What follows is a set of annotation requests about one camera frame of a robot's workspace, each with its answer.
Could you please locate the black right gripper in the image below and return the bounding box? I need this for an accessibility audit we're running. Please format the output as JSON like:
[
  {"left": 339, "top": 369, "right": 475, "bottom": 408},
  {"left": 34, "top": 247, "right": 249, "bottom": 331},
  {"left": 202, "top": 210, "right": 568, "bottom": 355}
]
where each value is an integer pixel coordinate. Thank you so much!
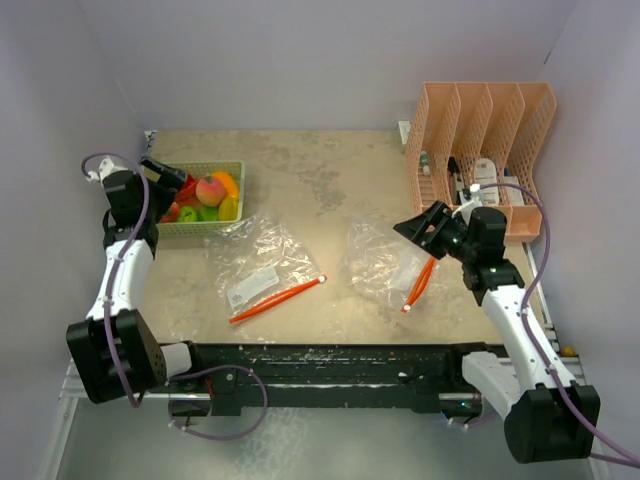
[{"left": 395, "top": 200, "right": 477, "bottom": 263}]

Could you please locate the fake watermelon slice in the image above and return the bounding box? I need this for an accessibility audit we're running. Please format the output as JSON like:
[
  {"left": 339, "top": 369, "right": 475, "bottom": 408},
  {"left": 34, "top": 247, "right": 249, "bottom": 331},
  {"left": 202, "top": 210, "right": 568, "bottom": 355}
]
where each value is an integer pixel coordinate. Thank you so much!
[{"left": 175, "top": 174, "right": 201, "bottom": 210}]

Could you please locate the fake peach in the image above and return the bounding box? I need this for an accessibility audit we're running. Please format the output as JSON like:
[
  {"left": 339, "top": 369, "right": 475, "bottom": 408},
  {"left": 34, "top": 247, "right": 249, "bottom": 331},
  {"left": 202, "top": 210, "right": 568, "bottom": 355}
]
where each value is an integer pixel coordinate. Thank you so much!
[
  {"left": 196, "top": 175, "right": 226, "bottom": 207},
  {"left": 160, "top": 202, "right": 180, "bottom": 223}
]

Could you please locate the green fake custard apple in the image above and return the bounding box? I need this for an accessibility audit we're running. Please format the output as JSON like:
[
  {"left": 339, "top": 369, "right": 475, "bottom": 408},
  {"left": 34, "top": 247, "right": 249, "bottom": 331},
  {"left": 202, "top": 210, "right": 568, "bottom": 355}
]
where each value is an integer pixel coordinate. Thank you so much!
[{"left": 176, "top": 206, "right": 200, "bottom": 223}]

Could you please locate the green fake leafy vegetable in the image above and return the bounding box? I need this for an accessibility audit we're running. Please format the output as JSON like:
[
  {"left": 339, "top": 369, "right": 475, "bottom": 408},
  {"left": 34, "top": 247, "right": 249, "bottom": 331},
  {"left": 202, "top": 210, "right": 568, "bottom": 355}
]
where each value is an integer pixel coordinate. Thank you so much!
[{"left": 199, "top": 205, "right": 219, "bottom": 222}]

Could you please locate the yellow fake starfruit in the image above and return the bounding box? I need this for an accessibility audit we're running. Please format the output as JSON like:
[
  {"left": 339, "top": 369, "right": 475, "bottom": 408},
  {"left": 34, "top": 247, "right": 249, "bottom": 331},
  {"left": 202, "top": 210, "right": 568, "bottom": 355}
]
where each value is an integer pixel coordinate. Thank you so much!
[{"left": 218, "top": 196, "right": 239, "bottom": 222}]

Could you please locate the clear zip bag orange seal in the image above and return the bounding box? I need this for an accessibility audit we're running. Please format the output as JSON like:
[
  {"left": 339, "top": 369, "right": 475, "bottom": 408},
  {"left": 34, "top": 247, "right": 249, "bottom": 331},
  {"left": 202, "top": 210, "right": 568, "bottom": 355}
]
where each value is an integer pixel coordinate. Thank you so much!
[{"left": 205, "top": 209, "right": 327, "bottom": 325}]

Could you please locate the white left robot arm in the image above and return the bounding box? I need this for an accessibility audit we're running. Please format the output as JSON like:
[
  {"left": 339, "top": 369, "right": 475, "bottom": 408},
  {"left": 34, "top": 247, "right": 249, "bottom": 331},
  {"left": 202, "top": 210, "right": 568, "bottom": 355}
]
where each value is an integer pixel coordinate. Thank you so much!
[{"left": 66, "top": 153, "right": 206, "bottom": 407}]

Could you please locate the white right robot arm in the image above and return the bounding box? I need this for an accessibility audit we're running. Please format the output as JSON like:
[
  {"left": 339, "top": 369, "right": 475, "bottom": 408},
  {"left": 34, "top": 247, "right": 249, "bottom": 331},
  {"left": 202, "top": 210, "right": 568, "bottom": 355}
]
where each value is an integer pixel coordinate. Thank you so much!
[{"left": 394, "top": 201, "right": 600, "bottom": 464}]

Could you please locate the black item in organizer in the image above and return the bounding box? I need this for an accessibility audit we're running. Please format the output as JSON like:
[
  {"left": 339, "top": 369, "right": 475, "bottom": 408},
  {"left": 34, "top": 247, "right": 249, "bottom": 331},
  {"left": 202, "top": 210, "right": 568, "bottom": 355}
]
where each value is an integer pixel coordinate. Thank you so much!
[{"left": 447, "top": 156, "right": 465, "bottom": 205}]

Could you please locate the white green tube in organizer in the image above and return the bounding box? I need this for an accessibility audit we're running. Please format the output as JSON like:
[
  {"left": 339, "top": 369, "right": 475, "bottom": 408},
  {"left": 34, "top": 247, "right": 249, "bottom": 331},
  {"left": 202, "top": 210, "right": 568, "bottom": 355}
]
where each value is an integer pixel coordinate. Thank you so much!
[{"left": 419, "top": 151, "right": 430, "bottom": 176}]

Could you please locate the light green perforated basket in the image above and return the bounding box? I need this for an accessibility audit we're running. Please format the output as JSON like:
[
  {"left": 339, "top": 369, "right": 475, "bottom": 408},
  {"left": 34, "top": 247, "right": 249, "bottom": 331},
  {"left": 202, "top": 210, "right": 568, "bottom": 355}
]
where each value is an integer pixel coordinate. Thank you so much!
[{"left": 158, "top": 161, "right": 246, "bottom": 238}]

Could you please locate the white bottle in organizer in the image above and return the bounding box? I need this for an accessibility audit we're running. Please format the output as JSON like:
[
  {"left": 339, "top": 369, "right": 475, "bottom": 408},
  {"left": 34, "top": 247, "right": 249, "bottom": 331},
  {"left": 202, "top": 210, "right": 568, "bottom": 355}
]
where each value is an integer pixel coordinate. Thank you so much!
[{"left": 474, "top": 158, "right": 500, "bottom": 206}]

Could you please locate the white box in organizer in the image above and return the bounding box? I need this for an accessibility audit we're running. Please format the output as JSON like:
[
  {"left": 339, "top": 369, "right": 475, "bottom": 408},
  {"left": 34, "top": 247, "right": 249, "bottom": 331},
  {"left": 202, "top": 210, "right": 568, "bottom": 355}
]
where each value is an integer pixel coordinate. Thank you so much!
[{"left": 503, "top": 168, "right": 525, "bottom": 206}]

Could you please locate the small white box behind organizer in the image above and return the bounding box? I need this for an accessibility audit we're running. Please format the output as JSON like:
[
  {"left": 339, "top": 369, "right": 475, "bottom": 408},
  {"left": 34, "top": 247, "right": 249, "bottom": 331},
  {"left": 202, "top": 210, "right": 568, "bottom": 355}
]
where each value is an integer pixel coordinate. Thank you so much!
[{"left": 397, "top": 120, "right": 412, "bottom": 148}]

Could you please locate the orange plastic file organizer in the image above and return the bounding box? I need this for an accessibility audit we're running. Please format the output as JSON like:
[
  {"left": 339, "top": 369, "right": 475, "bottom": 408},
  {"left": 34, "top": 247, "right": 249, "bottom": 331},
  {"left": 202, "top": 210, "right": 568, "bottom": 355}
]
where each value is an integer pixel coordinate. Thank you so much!
[{"left": 405, "top": 82, "right": 557, "bottom": 243}]

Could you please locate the small yellow ball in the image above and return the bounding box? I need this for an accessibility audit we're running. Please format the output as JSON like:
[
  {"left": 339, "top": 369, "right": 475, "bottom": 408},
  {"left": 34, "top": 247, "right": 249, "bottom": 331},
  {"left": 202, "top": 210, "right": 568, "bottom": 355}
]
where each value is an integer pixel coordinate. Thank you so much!
[{"left": 561, "top": 346, "right": 575, "bottom": 357}]

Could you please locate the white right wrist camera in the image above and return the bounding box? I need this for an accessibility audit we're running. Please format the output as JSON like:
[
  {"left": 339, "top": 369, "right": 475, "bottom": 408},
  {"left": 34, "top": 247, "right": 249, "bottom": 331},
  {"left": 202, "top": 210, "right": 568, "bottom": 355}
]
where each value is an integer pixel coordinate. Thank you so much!
[{"left": 453, "top": 183, "right": 484, "bottom": 224}]

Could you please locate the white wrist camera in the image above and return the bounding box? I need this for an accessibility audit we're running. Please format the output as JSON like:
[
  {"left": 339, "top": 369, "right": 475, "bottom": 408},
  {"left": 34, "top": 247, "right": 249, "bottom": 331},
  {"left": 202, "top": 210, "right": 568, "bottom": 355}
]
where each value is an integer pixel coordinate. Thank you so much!
[
  {"left": 85, "top": 155, "right": 126, "bottom": 184},
  {"left": 453, "top": 183, "right": 484, "bottom": 224}
]

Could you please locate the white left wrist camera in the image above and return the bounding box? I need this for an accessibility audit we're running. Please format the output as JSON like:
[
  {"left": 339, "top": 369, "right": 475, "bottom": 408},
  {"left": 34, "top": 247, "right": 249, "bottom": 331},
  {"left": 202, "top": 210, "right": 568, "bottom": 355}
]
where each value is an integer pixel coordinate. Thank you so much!
[{"left": 85, "top": 155, "right": 126, "bottom": 184}]

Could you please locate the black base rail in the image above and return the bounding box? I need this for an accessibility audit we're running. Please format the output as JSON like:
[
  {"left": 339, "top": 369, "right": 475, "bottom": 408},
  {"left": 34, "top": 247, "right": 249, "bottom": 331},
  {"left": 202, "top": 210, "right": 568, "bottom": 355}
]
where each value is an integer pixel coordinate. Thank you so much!
[{"left": 151, "top": 343, "right": 508, "bottom": 416}]

